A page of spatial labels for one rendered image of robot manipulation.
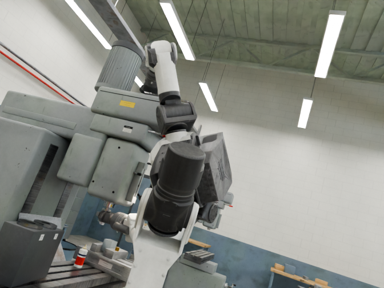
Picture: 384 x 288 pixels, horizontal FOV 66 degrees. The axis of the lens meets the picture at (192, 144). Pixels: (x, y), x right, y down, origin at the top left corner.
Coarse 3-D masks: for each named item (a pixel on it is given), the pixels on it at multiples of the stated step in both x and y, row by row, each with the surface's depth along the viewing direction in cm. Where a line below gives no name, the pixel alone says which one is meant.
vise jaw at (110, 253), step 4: (108, 248) 158; (112, 248) 162; (104, 252) 156; (108, 252) 155; (112, 252) 154; (116, 252) 156; (120, 252) 160; (124, 252) 164; (104, 256) 155; (108, 256) 154; (112, 256) 154; (116, 256) 157; (120, 256) 160; (124, 256) 164
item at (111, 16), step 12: (96, 0) 379; (108, 0) 375; (108, 12) 396; (108, 24) 424; (120, 24) 415; (120, 36) 446; (132, 36) 439; (12, 60) 522; (24, 60) 542; (144, 60) 496; (144, 72) 541; (72, 96) 672
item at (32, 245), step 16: (16, 224) 104; (32, 224) 106; (48, 224) 116; (0, 240) 101; (16, 240) 101; (32, 240) 102; (48, 240) 112; (0, 256) 100; (16, 256) 100; (32, 256) 104; (48, 256) 115; (0, 272) 99; (16, 272) 98; (32, 272) 107
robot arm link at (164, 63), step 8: (176, 48) 125; (152, 56) 121; (160, 56) 120; (168, 56) 121; (176, 56) 126; (152, 64) 122; (160, 64) 120; (168, 64) 120; (160, 72) 120; (168, 72) 120; (160, 80) 120; (168, 80) 120; (176, 80) 122; (160, 88) 121; (168, 88) 119; (176, 88) 121
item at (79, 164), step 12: (72, 144) 158; (84, 144) 156; (96, 144) 154; (72, 156) 155; (84, 156) 154; (96, 156) 153; (60, 168) 155; (72, 168) 153; (84, 168) 151; (72, 180) 151; (84, 180) 149
